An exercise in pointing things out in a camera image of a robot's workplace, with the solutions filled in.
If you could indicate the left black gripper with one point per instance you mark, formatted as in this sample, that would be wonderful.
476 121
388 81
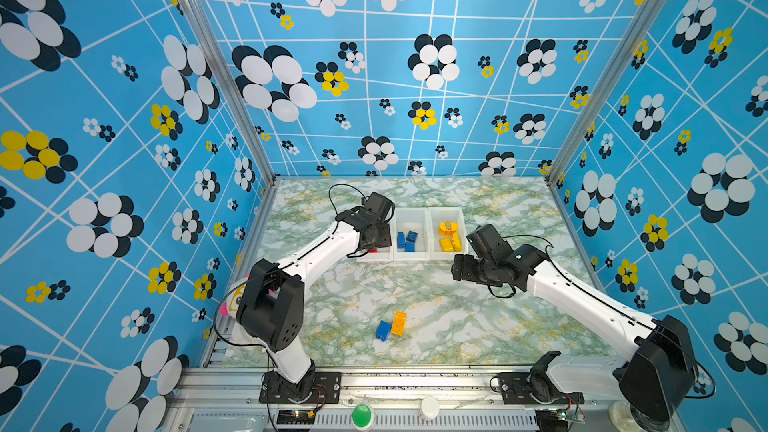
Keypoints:
385 236

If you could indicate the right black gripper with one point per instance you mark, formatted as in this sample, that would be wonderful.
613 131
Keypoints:
465 268

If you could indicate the yellow curved lego brick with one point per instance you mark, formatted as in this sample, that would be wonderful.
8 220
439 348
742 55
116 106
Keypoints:
446 245

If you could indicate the yellow round lego piece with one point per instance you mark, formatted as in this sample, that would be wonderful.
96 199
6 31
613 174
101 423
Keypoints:
447 228

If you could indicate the yellow long lego brick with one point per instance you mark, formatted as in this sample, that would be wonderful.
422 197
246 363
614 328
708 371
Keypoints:
399 323

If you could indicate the blue lego brick bottom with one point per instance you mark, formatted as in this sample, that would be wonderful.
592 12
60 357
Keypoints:
383 331

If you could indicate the orange long lego brick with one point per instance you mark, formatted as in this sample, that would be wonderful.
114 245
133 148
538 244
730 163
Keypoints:
456 242

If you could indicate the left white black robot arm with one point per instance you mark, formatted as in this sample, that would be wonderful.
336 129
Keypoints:
268 306

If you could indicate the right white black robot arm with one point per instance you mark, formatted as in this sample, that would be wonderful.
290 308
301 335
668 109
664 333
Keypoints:
654 366

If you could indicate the left translucent white bin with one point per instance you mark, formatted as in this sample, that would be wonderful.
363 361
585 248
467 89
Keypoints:
382 254

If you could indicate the middle translucent white bin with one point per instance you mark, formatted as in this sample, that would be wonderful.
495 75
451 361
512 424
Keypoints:
413 219

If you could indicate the white round knob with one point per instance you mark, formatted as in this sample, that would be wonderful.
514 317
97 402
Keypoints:
429 408

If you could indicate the pink white plush toy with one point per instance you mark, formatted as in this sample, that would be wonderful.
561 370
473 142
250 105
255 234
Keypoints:
231 304

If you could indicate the green push button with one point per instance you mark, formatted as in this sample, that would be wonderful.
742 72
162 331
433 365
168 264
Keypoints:
363 417

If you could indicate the clear tape roll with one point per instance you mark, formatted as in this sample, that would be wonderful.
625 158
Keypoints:
626 418

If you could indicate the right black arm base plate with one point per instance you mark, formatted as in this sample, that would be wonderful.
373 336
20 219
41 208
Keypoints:
518 388

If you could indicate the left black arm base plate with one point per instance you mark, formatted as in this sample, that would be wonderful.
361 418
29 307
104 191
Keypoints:
316 388

